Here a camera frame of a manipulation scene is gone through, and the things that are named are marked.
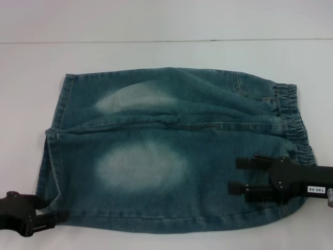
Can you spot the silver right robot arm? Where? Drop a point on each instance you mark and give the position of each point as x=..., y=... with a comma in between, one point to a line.
x=331, y=198

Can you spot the blue denim shorts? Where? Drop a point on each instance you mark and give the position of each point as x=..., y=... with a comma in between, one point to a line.
x=166, y=125

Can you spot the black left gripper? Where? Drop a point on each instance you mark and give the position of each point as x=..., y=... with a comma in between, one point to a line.
x=18, y=211

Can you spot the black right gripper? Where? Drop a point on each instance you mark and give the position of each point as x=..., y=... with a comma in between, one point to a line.
x=294, y=179

